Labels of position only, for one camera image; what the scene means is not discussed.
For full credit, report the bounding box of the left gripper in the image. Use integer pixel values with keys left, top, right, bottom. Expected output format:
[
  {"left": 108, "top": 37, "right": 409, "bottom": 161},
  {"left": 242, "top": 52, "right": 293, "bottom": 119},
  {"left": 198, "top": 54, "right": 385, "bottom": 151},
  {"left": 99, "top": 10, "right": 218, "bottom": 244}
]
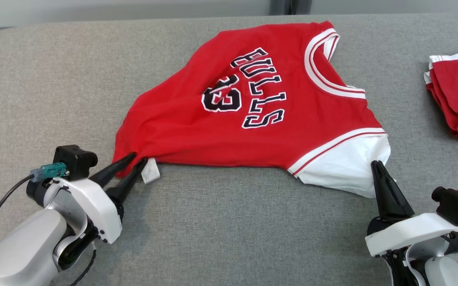
[{"left": 53, "top": 152, "right": 149, "bottom": 244}]

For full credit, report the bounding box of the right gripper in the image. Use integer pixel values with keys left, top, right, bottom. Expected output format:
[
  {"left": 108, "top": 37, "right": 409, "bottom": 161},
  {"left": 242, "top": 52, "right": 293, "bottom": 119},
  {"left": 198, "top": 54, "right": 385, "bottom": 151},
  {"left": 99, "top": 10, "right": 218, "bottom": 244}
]
[{"left": 365, "top": 160, "right": 458, "bottom": 286}]

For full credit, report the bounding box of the red white basketball jersey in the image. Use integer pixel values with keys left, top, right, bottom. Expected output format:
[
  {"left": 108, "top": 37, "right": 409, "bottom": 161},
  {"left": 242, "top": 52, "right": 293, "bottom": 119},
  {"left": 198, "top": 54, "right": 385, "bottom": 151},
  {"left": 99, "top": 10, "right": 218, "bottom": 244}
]
[{"left": 112, "top": 21, "right": 392, "bottom": 198}]

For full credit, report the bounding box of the wide white partition panel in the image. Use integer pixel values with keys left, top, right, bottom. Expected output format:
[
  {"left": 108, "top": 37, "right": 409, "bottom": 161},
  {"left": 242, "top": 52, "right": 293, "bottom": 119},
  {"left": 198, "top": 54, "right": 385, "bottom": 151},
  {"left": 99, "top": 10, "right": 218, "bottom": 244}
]
[{"left": 0, "top": 0, "right": 271, "bottom": 31}]

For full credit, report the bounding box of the narrow white partition panel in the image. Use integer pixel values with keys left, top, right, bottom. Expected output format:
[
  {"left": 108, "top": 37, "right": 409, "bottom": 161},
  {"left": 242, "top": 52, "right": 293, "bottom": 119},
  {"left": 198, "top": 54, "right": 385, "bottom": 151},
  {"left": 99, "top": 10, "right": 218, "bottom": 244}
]
[{"left": 311, "top": 0, "right": 458, "bottom": 15}]

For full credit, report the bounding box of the teal cable connector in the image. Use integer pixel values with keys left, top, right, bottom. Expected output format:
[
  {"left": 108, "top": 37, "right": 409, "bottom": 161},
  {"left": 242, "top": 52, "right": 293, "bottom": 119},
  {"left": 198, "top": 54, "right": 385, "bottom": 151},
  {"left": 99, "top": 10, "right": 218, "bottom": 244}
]
[{"left": 30, "top": 162, "right": 70, "bottom": 183}]

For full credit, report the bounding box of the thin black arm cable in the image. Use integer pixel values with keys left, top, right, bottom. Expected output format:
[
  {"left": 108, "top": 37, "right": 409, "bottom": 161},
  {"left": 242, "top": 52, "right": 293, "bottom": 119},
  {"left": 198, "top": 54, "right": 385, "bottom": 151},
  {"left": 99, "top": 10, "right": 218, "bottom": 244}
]
[{"left": 69, "top": 243, "right": 97, "bottom": 286}]

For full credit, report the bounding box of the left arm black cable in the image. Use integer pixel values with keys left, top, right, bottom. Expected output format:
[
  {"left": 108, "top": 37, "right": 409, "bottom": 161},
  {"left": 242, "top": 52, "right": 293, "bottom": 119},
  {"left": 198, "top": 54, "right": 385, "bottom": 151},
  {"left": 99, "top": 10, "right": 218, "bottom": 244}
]
[{"left": 0, "top": 175, "right": 35, "bottom": 253}]

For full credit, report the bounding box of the grey metal partition post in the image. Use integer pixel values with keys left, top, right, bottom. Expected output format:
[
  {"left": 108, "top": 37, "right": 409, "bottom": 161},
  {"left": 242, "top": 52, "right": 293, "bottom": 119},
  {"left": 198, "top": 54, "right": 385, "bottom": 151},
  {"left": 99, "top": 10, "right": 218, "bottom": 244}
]
[{"left": 269, "top": 0, "right": 313, "bottom": 15}]

